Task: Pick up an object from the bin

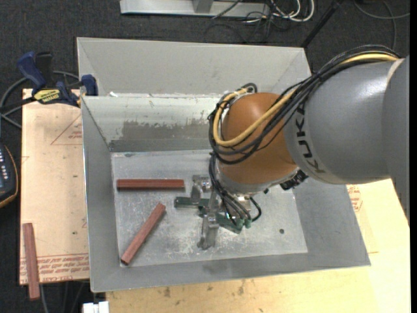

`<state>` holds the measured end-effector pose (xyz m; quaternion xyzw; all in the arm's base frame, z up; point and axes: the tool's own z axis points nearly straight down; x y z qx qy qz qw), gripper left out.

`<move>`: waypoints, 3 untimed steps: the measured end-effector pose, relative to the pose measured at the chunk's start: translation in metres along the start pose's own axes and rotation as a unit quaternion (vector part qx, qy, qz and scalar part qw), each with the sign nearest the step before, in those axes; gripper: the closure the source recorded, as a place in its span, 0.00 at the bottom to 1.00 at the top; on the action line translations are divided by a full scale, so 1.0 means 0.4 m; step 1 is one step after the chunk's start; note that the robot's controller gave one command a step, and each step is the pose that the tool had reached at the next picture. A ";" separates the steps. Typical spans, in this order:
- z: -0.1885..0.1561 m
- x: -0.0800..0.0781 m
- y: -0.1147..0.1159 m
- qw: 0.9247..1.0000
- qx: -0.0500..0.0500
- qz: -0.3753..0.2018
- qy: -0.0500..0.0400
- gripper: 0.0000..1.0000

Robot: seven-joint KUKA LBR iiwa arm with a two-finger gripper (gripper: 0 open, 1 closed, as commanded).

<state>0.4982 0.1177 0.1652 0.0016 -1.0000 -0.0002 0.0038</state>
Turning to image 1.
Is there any black cylinder on white bracket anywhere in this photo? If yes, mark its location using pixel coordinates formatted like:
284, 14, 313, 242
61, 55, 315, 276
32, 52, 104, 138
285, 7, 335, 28
280, 169, 309, 192

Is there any red-brown flat block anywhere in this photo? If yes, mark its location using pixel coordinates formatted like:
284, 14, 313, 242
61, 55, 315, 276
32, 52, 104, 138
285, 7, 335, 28
22, 222, 41, 301
120, 201, 167, 267
116, 178, 186, 192

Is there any dark green flat block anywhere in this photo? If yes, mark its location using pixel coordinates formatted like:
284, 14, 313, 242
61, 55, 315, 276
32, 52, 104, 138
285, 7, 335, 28
173, 196, 212, 209

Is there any grey metal bin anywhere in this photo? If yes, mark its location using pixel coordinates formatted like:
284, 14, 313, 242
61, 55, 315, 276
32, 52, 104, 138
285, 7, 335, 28
76, 37, 372, 293

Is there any brown cardboard board red print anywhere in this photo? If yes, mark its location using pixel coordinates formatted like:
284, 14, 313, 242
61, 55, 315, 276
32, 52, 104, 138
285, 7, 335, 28
19, 88, 381, 286

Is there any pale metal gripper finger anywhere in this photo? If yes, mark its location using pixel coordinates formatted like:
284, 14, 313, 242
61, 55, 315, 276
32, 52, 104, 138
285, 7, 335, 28
190, 174, 213, 205
196, 215, 220, 251

